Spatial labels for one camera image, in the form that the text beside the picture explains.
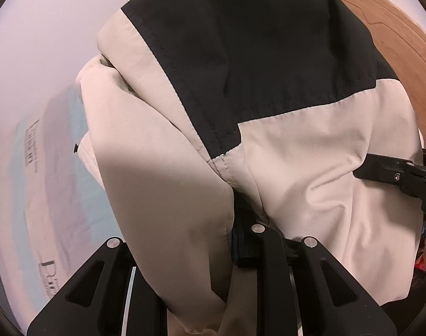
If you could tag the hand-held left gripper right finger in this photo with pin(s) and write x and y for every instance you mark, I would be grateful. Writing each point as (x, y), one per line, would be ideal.
(238, 248)

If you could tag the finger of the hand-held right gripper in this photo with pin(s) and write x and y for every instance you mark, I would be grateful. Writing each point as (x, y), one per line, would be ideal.
(384, 168)

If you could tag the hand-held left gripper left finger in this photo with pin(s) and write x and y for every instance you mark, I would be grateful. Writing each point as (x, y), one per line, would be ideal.
(109, 252)

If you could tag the beige and black jacket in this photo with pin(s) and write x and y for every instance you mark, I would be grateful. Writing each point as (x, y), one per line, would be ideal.
(286, 147)

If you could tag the striped bed sheet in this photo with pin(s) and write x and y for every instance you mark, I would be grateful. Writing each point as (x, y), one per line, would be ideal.
(58, 182)

